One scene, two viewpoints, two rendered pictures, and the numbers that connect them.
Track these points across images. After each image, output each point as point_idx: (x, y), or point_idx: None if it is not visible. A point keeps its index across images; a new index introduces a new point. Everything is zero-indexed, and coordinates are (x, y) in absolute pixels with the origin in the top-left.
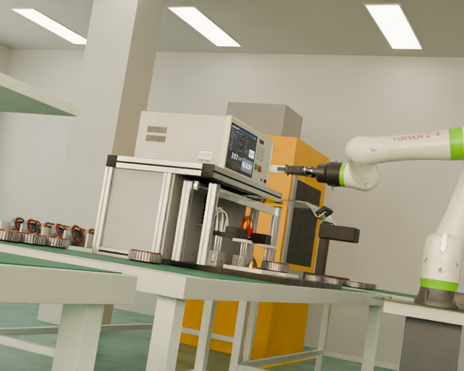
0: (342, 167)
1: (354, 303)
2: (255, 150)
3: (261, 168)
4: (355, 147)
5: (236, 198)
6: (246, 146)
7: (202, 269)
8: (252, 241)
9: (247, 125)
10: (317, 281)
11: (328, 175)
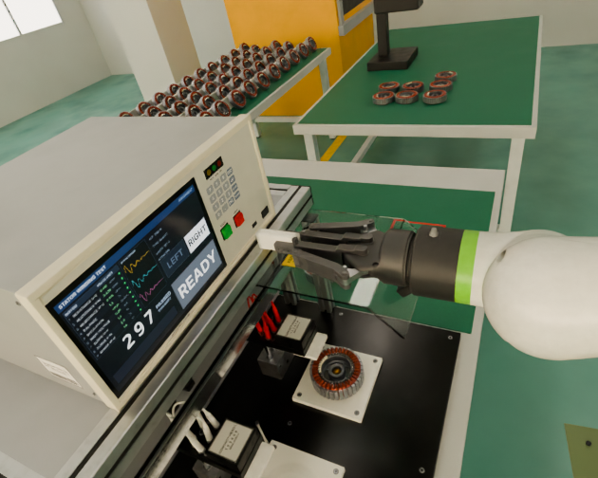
0: (460, 276)
1: (481, 330)
2: (206, 208)
3: (242, 217)
4: (541, 340)
5: (198, 403)
6: (166, 250)
7: None
8: (280, 348)
9: (131, 215)
10: (423, 413)
11: (418, 292)
